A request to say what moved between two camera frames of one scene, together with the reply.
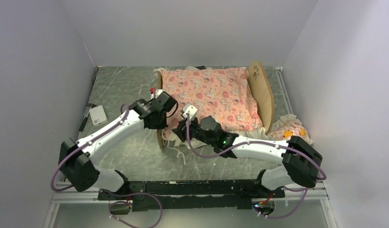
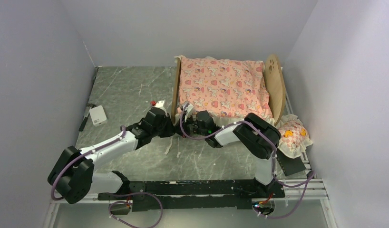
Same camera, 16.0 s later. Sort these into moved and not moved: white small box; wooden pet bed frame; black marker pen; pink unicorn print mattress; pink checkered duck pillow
Moved: pink unicorn print mattress; wooden pet bed frame
Not moved: black marker pen; white small box; pink checkered duck pillow
